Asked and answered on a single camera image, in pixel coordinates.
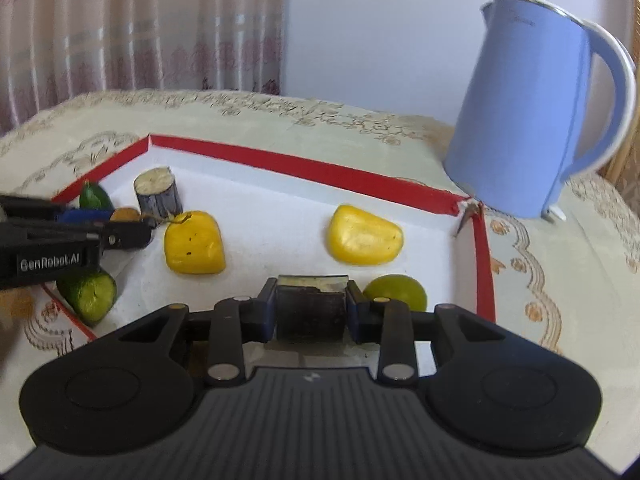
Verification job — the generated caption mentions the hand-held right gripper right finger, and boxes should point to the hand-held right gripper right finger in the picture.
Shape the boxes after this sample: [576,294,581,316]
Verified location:
[345,280,506,387]

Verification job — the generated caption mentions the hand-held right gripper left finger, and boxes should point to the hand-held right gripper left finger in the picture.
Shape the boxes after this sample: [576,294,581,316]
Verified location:
[117,276,279,387]

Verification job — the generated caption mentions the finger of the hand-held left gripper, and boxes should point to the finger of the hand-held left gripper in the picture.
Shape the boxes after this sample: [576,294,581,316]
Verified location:
[0,195,115,224]
[0,220,153,252]

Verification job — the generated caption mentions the dark green cucumber end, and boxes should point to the dark green cucumber end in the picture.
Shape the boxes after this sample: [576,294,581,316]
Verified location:
[79,181,116,211]

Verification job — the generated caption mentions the dark sugarcane piece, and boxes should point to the dark sugarcane piece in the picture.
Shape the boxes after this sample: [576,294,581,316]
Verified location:
[133,166,182,220]
[276,275,349,343]

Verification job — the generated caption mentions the green jujube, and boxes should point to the green jujube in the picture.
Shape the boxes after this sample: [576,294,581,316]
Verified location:
[362,274,428,312]

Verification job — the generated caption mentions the green cucumber piece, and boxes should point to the green cucumber piece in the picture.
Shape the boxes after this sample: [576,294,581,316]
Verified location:
[56,267,118,326]

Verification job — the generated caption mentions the spotted yellow fruit piece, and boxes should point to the spotted yellow fruit piece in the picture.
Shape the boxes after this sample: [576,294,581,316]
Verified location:
[164,211,227,276]

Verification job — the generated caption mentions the red shallow box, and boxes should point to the red shallow box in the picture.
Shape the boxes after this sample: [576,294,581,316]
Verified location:
[42,133,497,343]

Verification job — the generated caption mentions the patterned pink curtain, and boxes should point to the patterned pink curtain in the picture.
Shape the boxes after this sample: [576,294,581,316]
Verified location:
[0,0,287,133]

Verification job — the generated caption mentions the cream embroidered tablecloth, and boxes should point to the cream embroidered tablecloth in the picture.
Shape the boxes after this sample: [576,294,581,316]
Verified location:
[0,89,640,411]

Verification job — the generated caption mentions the blue electric kettle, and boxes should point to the blue electric kettle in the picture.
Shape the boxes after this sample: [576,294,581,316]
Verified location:
[444,0,637,222]

